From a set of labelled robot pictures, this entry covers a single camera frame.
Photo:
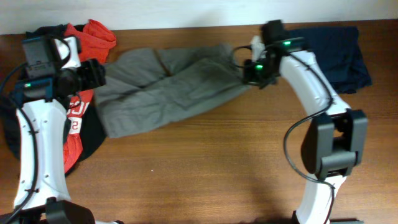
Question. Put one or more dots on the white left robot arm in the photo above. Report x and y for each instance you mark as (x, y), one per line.
(53, 73)

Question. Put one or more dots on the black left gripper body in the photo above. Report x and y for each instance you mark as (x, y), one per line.
(87, 76)

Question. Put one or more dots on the red t-shirt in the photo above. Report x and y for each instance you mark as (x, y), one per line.
(86, 133)

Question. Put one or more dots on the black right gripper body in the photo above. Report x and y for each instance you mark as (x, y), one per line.
(260, 73)

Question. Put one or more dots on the grey shorts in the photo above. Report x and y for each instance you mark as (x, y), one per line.
(149, 88)

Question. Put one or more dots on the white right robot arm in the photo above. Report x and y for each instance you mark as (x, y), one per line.
(334, 143)

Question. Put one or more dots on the folded navy garment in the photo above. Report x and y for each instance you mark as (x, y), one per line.
(338, 55)

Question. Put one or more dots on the black t-shirt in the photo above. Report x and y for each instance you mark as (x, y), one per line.
(9, 120)

